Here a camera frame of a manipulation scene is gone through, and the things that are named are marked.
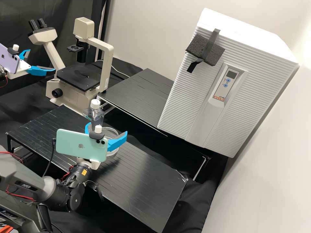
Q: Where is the white cable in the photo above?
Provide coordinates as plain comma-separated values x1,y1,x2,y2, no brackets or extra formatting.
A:
110,65,131,77

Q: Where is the left wrist camera phone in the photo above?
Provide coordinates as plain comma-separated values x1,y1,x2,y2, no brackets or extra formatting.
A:
0,43,21,74

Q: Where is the petri dish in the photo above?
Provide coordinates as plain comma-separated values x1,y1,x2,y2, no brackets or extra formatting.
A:
104,131,120,159

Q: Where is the cream microscope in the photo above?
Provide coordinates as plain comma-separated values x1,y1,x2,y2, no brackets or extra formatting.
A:
28,17,115,113

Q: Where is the petri dish lid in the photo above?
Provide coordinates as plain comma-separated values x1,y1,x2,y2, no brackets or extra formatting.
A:
100,126,121,156

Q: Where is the black cable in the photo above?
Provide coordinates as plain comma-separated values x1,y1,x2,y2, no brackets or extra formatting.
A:
41,137,57,179
84,180,105,202

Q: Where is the wrist camera phone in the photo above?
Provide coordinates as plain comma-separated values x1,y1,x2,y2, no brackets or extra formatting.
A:
56,124,109,163
0,43,21,74

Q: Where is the white-capped bottle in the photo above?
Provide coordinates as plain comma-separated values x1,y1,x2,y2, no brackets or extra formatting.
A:
84,99,105,124

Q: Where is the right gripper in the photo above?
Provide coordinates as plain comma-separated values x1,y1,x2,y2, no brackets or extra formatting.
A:
77,122,128,171

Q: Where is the black platform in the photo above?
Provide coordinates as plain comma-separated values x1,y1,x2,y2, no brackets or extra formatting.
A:
97,68,212,183
6,106,188,228

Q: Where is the right wrist camera phone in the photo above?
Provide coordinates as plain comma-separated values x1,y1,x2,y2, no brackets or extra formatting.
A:
56,124,109,163

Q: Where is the white incubator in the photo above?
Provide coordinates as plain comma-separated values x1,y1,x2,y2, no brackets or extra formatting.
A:
194,7,300,67

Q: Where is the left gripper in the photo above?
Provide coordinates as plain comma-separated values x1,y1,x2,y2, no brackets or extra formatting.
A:
8,49,56,80

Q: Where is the incubator door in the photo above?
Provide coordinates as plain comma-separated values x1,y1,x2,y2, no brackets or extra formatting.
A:
157,24,300,159

